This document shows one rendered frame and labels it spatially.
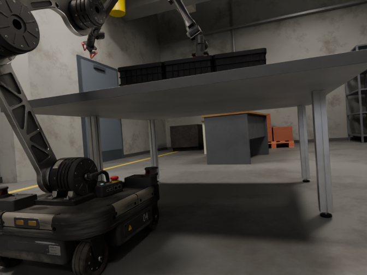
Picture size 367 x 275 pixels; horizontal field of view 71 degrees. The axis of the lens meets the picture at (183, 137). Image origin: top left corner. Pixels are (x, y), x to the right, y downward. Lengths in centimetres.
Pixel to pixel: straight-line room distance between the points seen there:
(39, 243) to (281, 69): 101
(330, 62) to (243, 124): 280
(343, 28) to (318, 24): 63
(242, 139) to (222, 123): 38
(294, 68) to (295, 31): 763
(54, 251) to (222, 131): 306
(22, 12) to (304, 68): 94
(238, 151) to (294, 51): 520
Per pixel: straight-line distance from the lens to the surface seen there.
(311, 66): 93
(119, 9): 606
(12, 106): 118
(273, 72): 93
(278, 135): 642
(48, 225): 103
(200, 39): 166
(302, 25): 861
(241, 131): 367
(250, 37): 857
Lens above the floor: 49
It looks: 1 degrees down
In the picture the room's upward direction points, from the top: 4 degrees counter-clockwise
